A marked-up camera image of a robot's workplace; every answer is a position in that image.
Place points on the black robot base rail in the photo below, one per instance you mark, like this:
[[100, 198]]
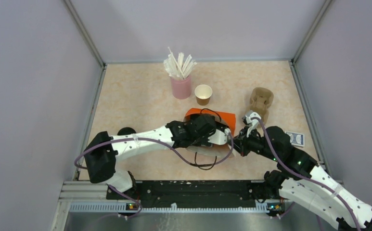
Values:
[[201, 194]]

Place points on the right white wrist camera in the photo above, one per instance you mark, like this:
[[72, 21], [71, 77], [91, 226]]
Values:
[[250, 122]]

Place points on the blue playing card deck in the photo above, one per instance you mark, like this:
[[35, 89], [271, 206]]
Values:
[[296, 139]]

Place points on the bundle of white wrapped straws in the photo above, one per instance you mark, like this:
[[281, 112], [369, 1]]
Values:
[[179, 67]]

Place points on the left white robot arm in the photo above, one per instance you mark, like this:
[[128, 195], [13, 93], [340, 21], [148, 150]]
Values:
[[104, 151]]

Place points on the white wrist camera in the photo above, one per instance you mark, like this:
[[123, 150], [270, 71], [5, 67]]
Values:
[[220, 137], [250, 122]]

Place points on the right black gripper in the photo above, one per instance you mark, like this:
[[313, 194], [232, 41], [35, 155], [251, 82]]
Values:
[[241, 141]]

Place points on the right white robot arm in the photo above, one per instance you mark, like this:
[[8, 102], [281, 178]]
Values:
[[301, 179]]

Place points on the orange paper bag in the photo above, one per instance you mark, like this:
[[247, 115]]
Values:
[[220, 152]]

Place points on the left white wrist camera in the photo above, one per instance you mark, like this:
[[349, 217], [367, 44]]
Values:
[[220, 137]]

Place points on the stack of brown paper cups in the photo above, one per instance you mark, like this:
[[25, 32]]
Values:
[[203, 94]]

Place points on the pink cylindrical straw holder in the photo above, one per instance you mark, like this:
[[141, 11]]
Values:
[[181, 88]]

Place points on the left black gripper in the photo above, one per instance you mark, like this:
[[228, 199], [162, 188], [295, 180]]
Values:
[[204, 141]]

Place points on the black plastic lid stack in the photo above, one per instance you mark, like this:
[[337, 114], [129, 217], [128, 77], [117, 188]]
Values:
[[126, 131]]

